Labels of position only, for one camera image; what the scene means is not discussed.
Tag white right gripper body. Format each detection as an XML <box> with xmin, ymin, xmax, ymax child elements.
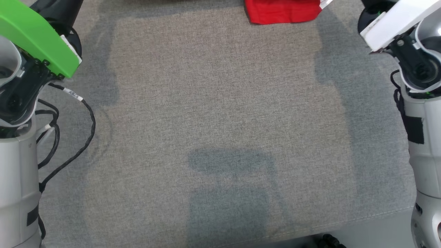
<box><xmin>358</xmin><ymin>0</ymin><xmax>441</xmax><ymax>53</ymax></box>

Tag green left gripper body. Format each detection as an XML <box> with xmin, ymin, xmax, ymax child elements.
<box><xmin>0</xmin><ymin>0</ymin><xmax>83</xmax><ymax>79</ymax></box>

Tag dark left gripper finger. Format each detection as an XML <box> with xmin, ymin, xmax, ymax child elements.
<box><xmin>31</xmin><ymin>0</ymin><xmax>84</xmax><ymax>30</ymax></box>

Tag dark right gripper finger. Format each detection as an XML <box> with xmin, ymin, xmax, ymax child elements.
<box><xmin>362</xmin><ymin>0</ymin><xmax>397</xmax><ymax>8</ymax></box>

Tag red shorts with white trim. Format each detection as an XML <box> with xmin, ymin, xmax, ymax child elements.
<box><xmin>244</xmin><ymin>0</ymin><xmax>334</xmax><ymax>25</ymax></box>

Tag black cable with white label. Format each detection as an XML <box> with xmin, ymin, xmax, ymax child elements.
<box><xmin>38</xmin><ymin>83</ymin><xmax>96</xmax><ymax>240</ymax></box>

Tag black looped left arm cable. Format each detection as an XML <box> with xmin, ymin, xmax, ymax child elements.
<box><xmin>35</xmin><ymin>99</ymin><xmax>61</xmax><ymax>170</ymax></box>

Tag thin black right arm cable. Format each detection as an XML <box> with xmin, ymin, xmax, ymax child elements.
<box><xmin>390</xmin><ymin>70</ymin><xmax>425</xmax><ymax>145</ymax></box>

